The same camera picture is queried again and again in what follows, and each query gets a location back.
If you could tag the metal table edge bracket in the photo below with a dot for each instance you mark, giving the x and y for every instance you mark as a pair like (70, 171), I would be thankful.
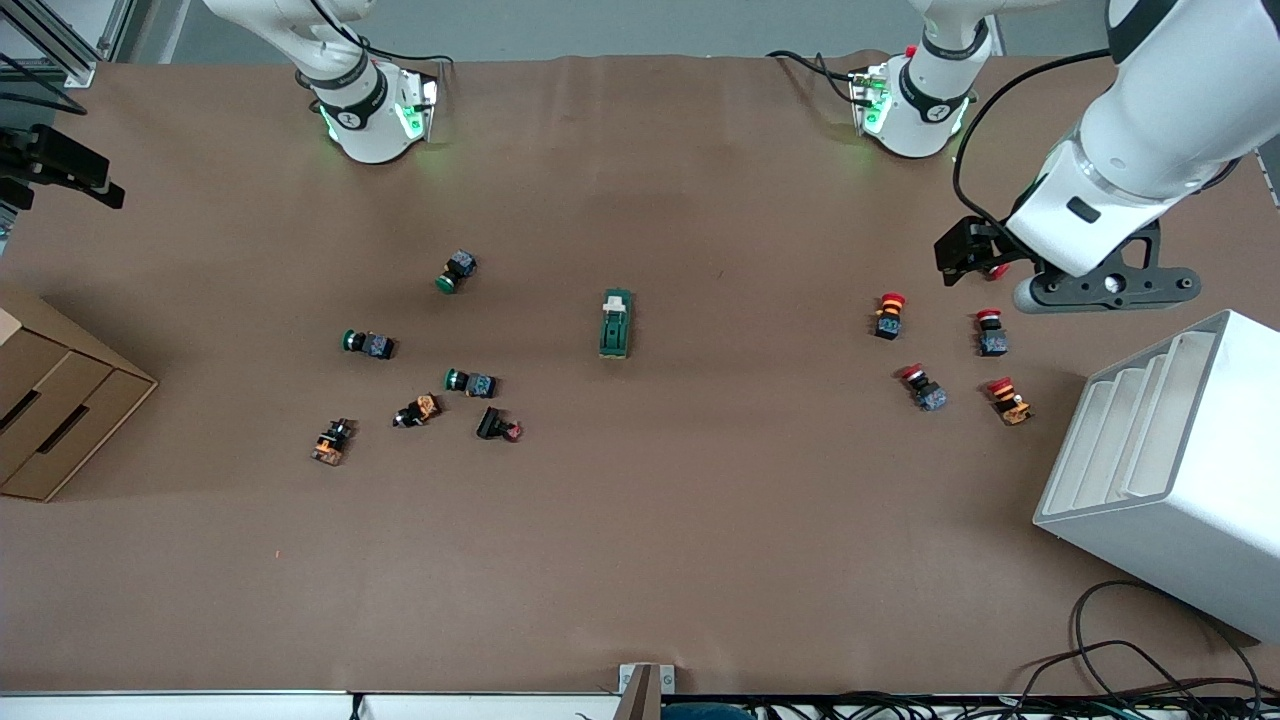
(640, 695)

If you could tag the white stepped rack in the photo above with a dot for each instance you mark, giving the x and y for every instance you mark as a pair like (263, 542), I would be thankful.
(1180, 540)

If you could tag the brown cardboard box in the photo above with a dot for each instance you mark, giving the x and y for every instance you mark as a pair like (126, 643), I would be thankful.
(60, 400)

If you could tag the green load switch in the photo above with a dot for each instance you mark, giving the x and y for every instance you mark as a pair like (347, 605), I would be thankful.
(615, 325)

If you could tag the red button with orange block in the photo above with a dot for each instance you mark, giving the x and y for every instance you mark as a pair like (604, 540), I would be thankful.
(887, 325)
(1012, 408)

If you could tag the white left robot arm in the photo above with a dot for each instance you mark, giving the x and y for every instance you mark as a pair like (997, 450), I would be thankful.
(1150, 140)

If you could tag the white table edge rail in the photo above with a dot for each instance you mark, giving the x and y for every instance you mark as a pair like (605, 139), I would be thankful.
(200, 708)

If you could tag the green mushroom push button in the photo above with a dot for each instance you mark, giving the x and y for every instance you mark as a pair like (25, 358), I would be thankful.
(376, 346)
(480, 385)
(460, 266)

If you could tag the red button with grey block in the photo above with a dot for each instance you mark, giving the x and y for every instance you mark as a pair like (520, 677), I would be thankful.
(932, 398)
(993, 343)
(998, 271)

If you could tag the black square push button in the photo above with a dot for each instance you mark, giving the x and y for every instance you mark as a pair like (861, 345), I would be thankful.
(490, 424)

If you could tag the black orange selector switch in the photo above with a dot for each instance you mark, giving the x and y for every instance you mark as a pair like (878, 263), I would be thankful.
(330, 445)
(425, 407)

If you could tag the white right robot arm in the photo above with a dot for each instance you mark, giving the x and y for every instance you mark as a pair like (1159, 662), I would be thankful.
(370, 130)

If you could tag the aluminium frame profile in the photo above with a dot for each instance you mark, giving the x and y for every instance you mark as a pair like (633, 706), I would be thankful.
(75, 68)

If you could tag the blue round object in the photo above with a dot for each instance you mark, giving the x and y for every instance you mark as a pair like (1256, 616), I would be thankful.
(705, 714)

